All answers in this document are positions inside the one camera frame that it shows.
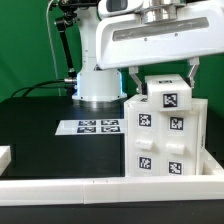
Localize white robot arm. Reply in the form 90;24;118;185
77;0;224;102

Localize white thin cable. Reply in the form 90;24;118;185
45;0;63;97

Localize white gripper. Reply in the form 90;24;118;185
96;0;224;95

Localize white cabinet body box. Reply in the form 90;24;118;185
124;96;208;177

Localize white cabinet door panel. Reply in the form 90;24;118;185
125;103;159;177
160;111;198;176

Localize white tag base sheet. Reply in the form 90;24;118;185
55;119;125;136

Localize black cable bundle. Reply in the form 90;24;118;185
11;78;78;98

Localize white U-shaped fence frame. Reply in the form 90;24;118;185
0;153;224;206

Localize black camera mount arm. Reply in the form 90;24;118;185
50;0;100;79

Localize white cabinet top block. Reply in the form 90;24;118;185
145;74;192;111

